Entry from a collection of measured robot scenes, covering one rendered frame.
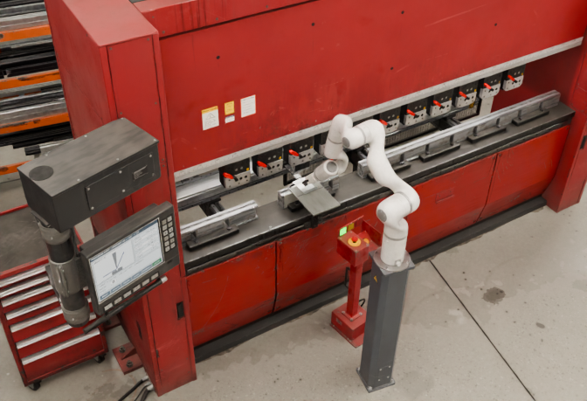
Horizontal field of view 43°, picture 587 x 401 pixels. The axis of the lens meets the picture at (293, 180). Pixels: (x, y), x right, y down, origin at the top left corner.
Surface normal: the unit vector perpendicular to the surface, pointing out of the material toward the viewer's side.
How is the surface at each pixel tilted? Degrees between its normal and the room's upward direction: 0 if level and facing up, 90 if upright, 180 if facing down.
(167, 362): 90
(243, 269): 90
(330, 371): 0
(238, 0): 90
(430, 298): 0
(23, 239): 0
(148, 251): 90
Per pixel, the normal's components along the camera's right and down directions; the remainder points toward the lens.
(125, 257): 0.72, 0.44
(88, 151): 0.01, -0.78
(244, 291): 0.51, 0.55
